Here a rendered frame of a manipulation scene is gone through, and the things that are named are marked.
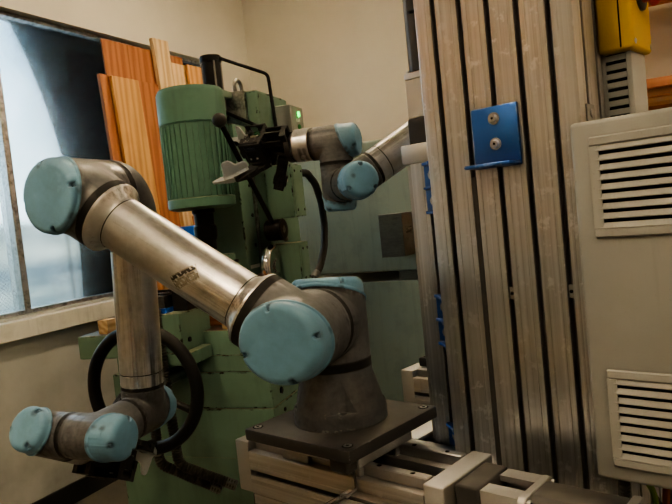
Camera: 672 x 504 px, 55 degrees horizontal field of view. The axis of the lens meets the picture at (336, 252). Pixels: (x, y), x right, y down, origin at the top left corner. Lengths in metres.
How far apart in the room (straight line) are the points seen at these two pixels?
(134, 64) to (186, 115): 1.91
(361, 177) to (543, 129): 0.45
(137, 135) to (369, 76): 1.50
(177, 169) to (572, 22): 1.06
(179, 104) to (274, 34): 2.82
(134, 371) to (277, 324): 0.41
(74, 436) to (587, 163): 0.86
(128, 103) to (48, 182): 2.36
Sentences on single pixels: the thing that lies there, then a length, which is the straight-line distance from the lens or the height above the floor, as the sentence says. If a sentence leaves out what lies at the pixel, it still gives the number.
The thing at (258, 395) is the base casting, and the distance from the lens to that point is 1.58.
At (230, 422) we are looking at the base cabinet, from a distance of 1.63.
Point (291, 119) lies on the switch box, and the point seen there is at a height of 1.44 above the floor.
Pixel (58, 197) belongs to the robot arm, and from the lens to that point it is 1.04.
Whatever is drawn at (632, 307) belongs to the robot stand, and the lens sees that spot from 0.89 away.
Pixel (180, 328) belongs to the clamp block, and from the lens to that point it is 1.52.
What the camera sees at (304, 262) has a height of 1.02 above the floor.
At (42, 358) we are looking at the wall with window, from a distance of 3.08.
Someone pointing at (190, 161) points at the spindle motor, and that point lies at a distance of 1.68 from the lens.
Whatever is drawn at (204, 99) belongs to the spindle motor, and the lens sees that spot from 1.70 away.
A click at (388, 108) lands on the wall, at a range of 4.04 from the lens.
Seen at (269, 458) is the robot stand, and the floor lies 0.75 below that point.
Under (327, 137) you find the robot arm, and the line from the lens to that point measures 1.45.
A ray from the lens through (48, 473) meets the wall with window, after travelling 3.17.
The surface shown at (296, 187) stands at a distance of 1.85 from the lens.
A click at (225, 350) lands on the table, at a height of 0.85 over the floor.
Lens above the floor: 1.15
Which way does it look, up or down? 3 degrees down
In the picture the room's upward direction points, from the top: 6 degrees counter-clockwise
